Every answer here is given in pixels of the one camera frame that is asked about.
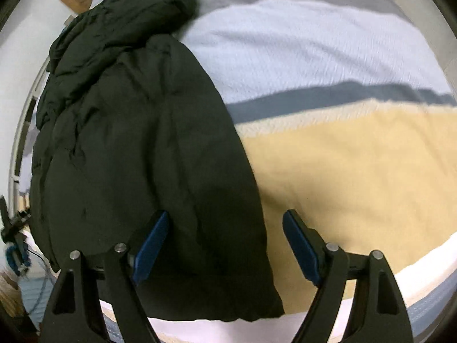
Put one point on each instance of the black puffer coat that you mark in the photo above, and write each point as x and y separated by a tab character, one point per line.
131	128

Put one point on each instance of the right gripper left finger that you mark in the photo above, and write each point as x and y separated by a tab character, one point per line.
73	311

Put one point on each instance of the white open shelf unit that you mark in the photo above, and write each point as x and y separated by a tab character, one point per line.
21	133

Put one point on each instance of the striped bed duvet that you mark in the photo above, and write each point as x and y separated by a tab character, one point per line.
346	117

